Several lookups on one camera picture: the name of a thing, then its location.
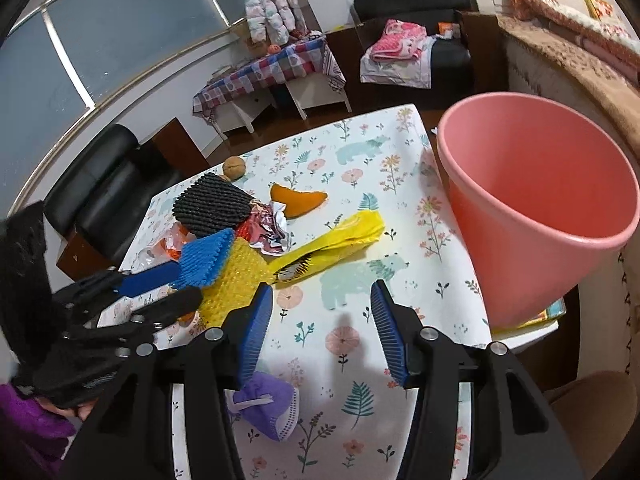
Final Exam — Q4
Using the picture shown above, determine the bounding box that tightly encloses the black foam fruit net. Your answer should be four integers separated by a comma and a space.
171, 172, 252, 239

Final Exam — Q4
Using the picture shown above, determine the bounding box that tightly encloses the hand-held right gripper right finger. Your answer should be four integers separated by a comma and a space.
370, 280, 586, 480

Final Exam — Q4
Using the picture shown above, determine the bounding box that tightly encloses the brown rounded seat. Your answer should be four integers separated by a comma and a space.
545, 371, 637, 480

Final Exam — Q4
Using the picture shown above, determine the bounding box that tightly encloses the orange peel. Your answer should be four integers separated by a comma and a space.
270, 183, 328, 219

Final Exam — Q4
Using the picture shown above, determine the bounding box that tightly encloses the white bench table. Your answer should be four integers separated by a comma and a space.
215, 87, 279, 142
285, 67, 353, 120

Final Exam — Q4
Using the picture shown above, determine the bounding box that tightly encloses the yellow green book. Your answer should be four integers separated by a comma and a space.
492, 297, 568, 334

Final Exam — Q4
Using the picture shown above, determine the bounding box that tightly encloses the yellow picture book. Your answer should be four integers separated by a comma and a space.
584, 0, 617, 22

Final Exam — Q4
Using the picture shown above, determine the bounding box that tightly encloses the person's left forearm purple sleeve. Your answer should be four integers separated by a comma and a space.
0, 382, 77, 480

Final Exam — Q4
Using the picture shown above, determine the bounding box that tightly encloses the tan bag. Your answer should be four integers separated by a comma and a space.
232, 20, 271, 57

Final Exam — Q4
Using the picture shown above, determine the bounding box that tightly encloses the brown fleece blanket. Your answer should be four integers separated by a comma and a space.
497, 12, 640, 158

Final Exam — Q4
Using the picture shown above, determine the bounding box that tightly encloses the large window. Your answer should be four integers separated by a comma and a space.
0, 0, 281, 211

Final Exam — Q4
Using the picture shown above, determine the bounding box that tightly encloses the yellow foam fruit net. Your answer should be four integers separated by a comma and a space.
200, 237, 276, 329

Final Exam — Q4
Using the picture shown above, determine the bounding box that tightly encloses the walnut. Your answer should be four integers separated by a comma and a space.
222, 156, 247, 182

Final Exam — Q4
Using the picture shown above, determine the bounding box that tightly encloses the yellow plastic bag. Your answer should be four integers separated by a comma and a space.
272, 210, 386, 289

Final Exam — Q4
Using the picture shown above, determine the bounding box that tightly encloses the white printed cloth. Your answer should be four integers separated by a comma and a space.
360, 35, 442, 89

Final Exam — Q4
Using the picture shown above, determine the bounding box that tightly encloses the purple face mask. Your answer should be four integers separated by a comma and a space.
225, 372, 301, 442

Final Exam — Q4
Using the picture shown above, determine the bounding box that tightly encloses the pink folded blanket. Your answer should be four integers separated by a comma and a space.
370, 19, 429, 62

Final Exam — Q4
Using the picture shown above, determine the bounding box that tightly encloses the floral bear print tablecloth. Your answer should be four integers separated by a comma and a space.
97, 104, 493, 480

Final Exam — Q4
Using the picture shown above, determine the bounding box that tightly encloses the checkered tablecloth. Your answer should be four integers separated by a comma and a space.
192, 37, 347, 124

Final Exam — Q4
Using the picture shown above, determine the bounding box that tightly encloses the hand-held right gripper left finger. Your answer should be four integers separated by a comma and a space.
60, 282, 274, 480

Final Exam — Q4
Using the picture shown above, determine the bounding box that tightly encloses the pink white puffer jacket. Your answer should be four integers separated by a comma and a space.
241, 0, 307, 44

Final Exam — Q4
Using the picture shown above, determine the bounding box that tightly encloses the orange snack wrapper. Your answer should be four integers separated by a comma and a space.
150, 222, 201, 264

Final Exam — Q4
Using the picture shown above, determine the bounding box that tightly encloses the pink plastic bucket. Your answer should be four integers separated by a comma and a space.
437, 91, 640, 330

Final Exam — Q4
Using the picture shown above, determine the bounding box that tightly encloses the blue foam fruit net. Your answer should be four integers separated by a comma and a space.
177, 228, 236, 289

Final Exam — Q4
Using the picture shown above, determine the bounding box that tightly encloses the silver foil wrapper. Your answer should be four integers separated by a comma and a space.
235, 200, 294, 259

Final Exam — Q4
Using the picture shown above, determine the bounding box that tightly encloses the orange dotted quilt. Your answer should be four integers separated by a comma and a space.
520, 0, 640, 78

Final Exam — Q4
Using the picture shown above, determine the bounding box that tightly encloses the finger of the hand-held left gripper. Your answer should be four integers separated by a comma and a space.
52, 264, 182, 312
130, 286, 203, 334

